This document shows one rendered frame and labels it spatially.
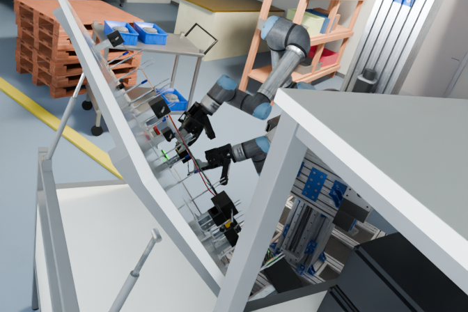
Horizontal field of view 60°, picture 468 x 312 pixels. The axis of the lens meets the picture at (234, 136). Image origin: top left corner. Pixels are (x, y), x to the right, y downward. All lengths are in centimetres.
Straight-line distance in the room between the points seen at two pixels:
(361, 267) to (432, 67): 719
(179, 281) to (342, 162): 126
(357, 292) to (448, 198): 31
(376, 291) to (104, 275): 115
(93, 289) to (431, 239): 133
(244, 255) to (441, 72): 726
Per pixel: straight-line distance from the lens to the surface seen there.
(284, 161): 53
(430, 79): 780
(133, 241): 176
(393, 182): 39
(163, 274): 166
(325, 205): 223
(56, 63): 442
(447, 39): 771
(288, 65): 173
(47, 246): 172
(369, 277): 66
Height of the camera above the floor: 201
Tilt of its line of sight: 27 degrees down
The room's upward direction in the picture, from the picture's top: 16 degrees clockwise
